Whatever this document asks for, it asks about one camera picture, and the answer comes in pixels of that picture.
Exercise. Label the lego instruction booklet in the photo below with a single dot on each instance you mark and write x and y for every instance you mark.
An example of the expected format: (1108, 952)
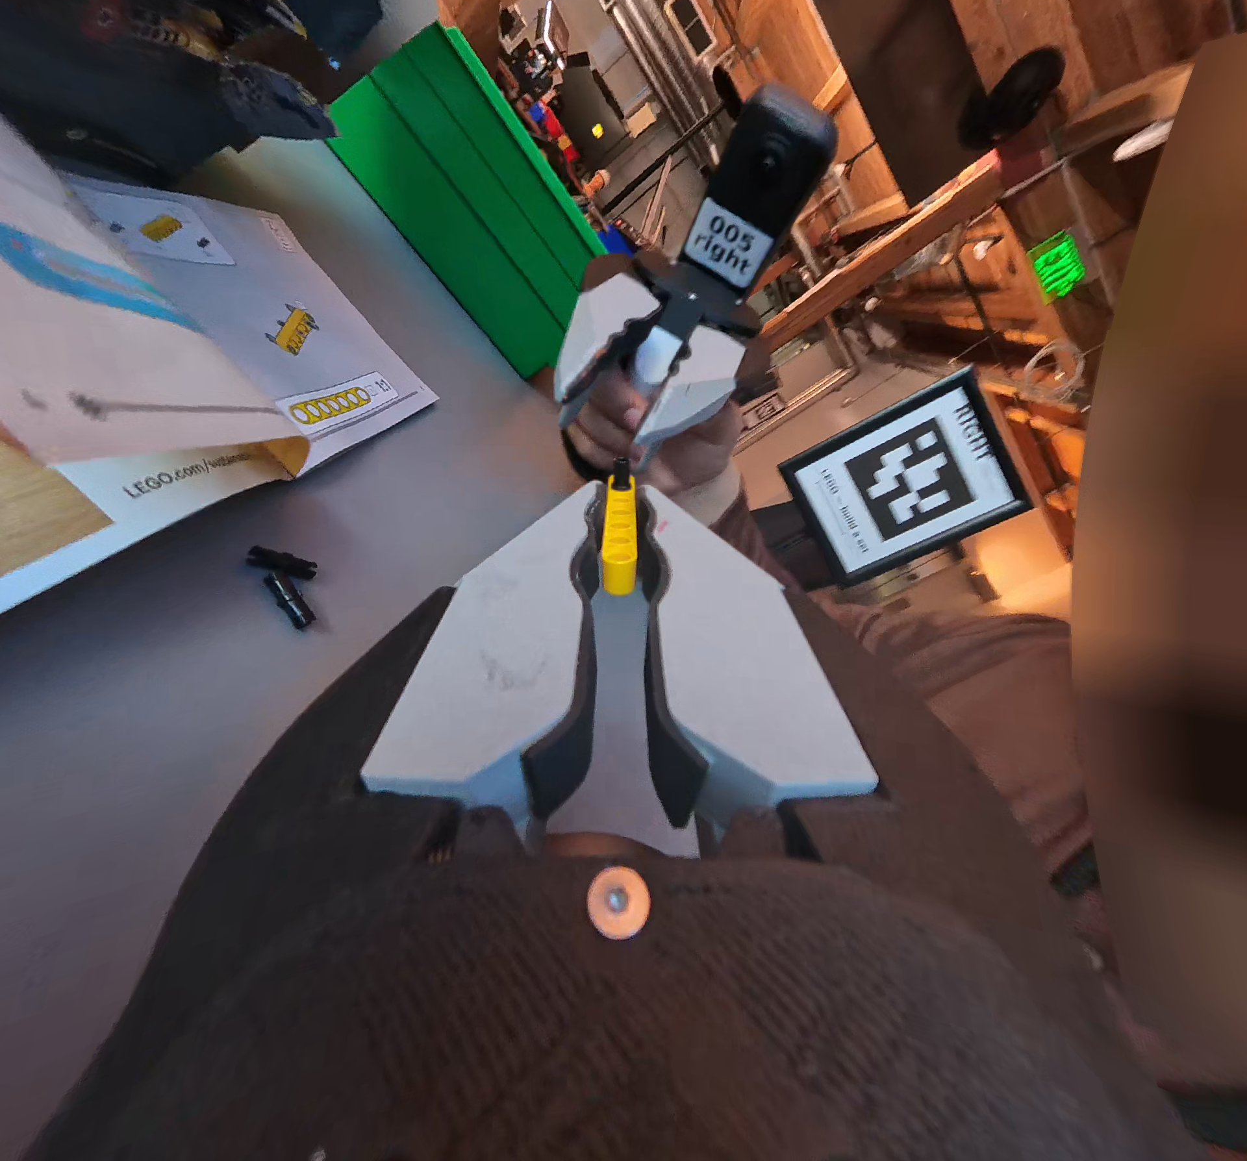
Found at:
(195, 343)

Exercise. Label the black round disc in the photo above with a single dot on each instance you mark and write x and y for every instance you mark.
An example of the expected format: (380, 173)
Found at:
(1013, 97)

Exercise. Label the green exit sign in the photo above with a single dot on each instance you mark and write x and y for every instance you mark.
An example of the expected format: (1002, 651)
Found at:
(1056, 267)

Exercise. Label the person's right hand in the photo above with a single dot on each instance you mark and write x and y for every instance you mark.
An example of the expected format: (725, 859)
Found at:
(690, 449)

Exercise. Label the dark lego set box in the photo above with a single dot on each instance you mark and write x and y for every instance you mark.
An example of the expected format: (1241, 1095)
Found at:
(117, 89)

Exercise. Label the yellow lego beam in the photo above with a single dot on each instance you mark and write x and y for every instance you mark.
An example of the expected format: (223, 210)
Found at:
(620, 547)

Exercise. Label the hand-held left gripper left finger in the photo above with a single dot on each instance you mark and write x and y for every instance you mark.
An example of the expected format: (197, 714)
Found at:
(486, 674)

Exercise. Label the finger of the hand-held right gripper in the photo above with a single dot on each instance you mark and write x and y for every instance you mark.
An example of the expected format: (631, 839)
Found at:
(705, 386)
(599, 343)

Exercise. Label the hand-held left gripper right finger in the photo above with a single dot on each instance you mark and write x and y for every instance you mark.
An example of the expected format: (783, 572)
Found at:
(750, 674)

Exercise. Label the green plastic bin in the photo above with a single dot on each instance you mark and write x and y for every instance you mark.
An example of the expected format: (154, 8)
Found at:
(456, 206)

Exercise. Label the black lego pin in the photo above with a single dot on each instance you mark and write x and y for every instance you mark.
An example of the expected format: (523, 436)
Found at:
(291, 601)
(620, 479)
(280, 560)

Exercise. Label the framed marker sign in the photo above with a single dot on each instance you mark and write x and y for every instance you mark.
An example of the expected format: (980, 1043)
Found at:
(905, 484)

